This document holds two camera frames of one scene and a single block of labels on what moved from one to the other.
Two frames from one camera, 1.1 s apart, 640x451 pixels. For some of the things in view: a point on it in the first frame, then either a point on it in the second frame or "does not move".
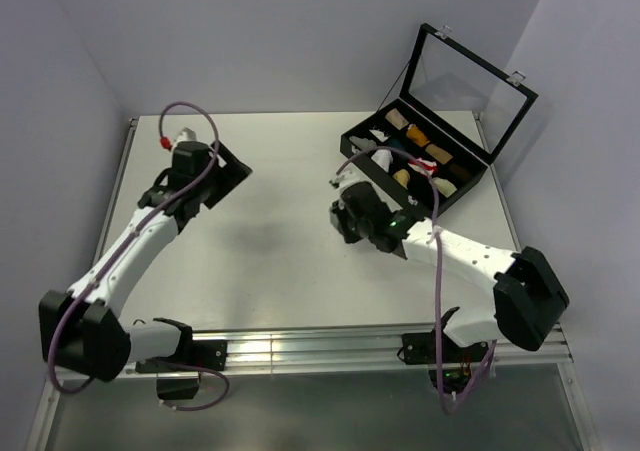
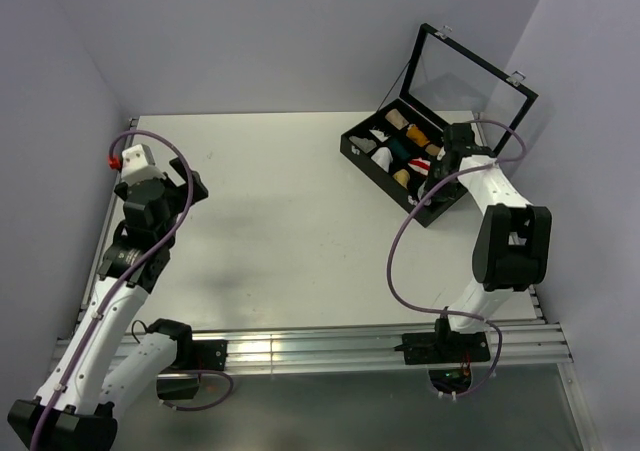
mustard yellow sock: x=402 y=176 does not move
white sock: x=384 y=158 does not move
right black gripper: x=341 y=211 -> x=444 y=194
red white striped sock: x=423 y=166 does not move
